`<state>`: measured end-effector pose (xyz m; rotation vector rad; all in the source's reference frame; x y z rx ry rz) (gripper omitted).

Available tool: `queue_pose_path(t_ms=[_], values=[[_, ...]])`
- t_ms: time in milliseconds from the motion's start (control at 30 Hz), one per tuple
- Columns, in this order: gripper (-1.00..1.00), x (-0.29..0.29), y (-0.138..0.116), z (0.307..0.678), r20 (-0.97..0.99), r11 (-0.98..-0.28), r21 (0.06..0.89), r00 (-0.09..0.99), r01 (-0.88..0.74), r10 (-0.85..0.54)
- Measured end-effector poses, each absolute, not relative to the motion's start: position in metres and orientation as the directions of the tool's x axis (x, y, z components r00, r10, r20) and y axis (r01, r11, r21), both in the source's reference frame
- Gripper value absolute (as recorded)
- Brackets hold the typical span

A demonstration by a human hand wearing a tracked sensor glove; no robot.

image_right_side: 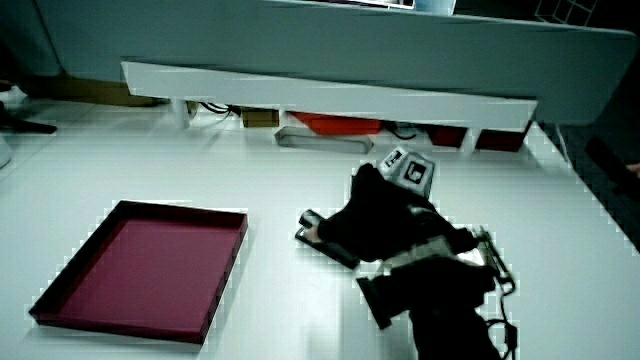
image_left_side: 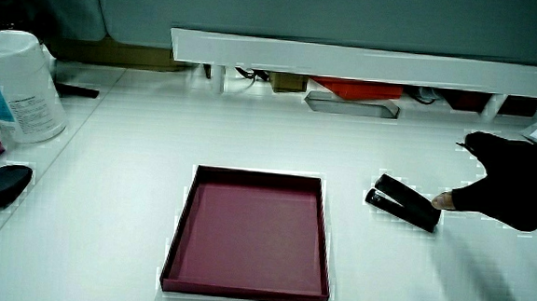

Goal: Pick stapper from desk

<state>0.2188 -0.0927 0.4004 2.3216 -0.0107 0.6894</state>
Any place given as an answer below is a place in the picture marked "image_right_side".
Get person's right hand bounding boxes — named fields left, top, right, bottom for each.
left=315, top=145, right=496, bottom=274

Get black stapler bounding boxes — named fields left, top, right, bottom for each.
left=294, top=208, right=362, bottom=270

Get white desk shelf riser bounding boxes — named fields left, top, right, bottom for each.
left=121, top=60, right=539, bottom=154

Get grey desk partition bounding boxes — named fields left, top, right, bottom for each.
left=34, top=0, right=639, bottom=126

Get white desk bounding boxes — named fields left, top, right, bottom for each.
left=0, top=84, right=640, bottom=360

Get dark red box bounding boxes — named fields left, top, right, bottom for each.
left=474, top=124, right=530, bottom=153
left=427, top=123, right=469, bottom=149

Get orange-red box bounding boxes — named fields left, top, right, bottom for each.
left=289, top=110, right=384, bottom=137

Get small brown cardboard box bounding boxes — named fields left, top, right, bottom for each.
left=240, top=107, right=280, bottom=129

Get maroon tray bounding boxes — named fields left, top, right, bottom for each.
left=28, top=199, right=250, bottom=346

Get large brown cardboard box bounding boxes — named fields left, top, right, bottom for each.
left=28, top=73, right=167, bottom=108

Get black stand base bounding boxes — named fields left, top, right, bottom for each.
left=0, top=99, right=58, bottom=135

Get black glove cable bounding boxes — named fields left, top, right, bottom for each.
left=475, top=225, right=519, bottom=360

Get white wire grid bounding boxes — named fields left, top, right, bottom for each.
left=533, top=0, right=599, bottom=27

